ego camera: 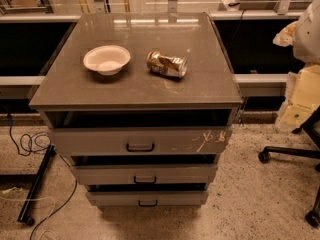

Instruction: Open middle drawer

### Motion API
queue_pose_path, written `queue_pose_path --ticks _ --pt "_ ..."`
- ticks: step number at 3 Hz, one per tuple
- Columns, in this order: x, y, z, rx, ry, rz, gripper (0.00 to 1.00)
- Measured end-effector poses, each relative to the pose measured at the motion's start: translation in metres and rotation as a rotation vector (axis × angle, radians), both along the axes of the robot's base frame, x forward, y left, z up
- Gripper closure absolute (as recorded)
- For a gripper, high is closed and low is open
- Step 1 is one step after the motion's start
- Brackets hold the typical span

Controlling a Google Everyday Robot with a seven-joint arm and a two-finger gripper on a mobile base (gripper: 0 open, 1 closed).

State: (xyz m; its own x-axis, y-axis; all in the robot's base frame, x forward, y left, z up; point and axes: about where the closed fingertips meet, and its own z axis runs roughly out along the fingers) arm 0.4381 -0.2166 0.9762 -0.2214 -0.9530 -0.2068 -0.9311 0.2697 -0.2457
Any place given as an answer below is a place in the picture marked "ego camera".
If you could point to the grey drawer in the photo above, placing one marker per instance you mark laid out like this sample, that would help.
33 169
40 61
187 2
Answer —
148 198
144 174
140 140

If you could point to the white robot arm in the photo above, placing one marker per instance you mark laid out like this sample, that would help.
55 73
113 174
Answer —
302 95

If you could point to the grey drawer cabinet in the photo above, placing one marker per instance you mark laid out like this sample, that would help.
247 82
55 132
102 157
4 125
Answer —
71 96

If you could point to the grey top drawer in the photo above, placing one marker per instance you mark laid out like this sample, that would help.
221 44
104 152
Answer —
140 140

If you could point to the grey bottom drawer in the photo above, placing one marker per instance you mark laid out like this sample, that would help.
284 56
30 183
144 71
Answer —
148 198

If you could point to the crushed gold soda can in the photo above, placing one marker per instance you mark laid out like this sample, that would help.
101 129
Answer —
165 65

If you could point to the black office chair base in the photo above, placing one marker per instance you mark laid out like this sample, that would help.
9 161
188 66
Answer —
313 216

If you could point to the black metal stand leg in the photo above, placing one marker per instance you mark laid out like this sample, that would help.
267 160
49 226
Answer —
24 216

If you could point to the grey metal rail frame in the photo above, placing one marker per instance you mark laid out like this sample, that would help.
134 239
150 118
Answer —
29 44

